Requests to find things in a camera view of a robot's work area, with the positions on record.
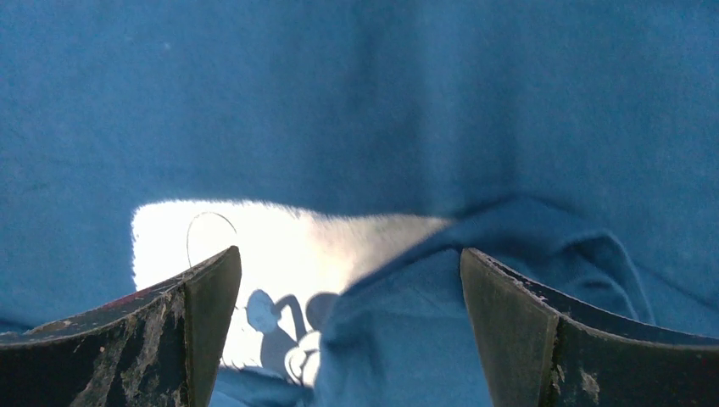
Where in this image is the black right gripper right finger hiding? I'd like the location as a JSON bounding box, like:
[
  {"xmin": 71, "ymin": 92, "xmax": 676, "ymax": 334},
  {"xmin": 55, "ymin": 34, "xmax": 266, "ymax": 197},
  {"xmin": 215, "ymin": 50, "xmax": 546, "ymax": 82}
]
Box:
[{"xmin": 460, "ymin": 248, "xmax": 718, "ymax": 407}]

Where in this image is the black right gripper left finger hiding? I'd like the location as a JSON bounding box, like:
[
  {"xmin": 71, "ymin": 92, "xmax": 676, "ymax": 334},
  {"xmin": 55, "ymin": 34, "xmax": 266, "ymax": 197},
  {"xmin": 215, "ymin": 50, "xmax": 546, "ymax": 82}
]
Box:
[{"xmin": 1, "ymin": 247, "xmax": 241, "ymax": 407}]

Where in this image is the dark blue t shirt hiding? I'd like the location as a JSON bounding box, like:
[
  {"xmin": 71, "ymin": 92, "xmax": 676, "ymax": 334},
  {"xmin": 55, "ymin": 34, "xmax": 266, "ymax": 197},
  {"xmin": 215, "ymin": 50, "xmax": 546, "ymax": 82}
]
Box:
[{"xmin": 1, "ymin": 1, "xmax": 718, "ymax": 406}]

